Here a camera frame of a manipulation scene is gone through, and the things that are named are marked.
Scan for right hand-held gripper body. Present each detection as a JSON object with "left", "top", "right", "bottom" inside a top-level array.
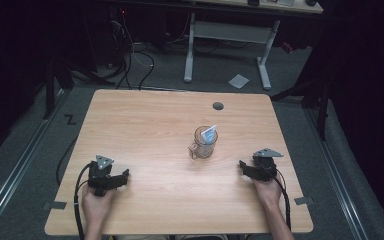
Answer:
[{"left": 248, "top": 147, "right": 285, "bottom": 183}]

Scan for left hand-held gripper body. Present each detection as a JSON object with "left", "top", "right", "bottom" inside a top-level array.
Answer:
[{"left": 87, "top": 154, "right": 125, "bottom": 197}]

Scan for person's right hand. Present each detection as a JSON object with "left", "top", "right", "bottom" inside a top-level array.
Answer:
[{"left": 250, "top": 173, "right": 285, "bottom": 210}]

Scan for person's left hand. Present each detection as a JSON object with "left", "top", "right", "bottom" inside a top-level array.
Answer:
[{"left": 81, "top": 184, "right": 115, "bottom": 222}]

